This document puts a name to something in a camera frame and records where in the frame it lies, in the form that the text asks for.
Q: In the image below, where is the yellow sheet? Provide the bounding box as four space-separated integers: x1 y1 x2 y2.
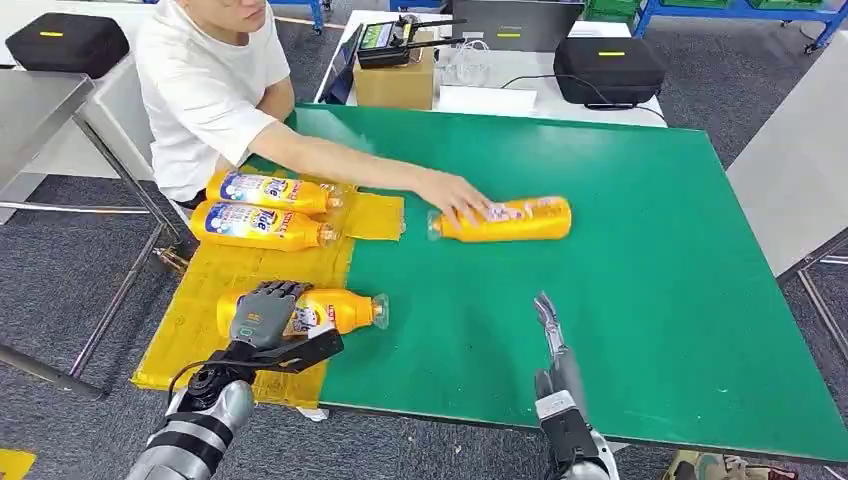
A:
130 165 406 409

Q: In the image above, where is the dark tablet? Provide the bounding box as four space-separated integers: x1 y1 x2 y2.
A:
317 24 364 106

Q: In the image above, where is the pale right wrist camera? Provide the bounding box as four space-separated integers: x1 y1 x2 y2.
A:
535 390 601 468

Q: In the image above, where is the white paper sheet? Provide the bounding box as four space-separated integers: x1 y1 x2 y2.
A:
435 84 539 118

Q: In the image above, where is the black case with cable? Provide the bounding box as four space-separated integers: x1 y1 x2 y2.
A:
553 36 668 107

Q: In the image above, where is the cardboard box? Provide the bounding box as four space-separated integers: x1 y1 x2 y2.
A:
352 29 437 111

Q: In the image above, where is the black cable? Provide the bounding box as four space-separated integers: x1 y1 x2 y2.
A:
501 72 669 124

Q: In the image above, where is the white table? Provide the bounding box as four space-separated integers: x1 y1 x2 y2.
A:
312 9 669 128

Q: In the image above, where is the white cable bundle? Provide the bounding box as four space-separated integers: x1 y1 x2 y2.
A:
437 39 495 87

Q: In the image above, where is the black remote controller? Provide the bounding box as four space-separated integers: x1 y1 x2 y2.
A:
356 14 468 70

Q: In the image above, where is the grey table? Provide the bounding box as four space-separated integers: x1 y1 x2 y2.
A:
726 29 848 362

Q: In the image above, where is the blue metal rack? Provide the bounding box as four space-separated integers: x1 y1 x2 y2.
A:
632 0 848 54

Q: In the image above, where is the person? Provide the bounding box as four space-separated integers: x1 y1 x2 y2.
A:
134 0 495 230

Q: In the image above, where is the tan grey shoe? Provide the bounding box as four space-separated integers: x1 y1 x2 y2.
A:
662 450 800 480

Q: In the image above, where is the yellow floor marker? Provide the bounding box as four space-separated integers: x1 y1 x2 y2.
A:
0 449 38 480

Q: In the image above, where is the person's right hand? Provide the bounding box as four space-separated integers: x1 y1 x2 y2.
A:
413 168 495 231

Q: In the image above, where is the steel table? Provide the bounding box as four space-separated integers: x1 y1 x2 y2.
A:
0 69 200 399

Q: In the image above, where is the green mat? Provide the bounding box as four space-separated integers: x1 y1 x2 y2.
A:
248 103 848 463

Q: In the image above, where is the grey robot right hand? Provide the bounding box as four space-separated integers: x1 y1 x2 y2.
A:
533 292 590 413

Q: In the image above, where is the green crate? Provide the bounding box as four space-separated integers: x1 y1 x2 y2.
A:
582 0 643 24

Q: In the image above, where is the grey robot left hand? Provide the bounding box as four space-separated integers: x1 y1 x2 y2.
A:
229 280 314 353

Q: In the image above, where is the orange drink bottle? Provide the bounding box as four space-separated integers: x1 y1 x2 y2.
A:
215 288 391 339
427 195 573 244
190 201 339 253
205 170 344 217

